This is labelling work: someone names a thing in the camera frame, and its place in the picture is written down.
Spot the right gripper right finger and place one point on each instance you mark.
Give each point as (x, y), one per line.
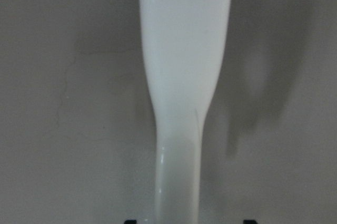
(249, 221)

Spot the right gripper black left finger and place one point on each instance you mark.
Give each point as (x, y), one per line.
(130, 221)

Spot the beige hand brush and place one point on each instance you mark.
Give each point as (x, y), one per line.
(183, 43)

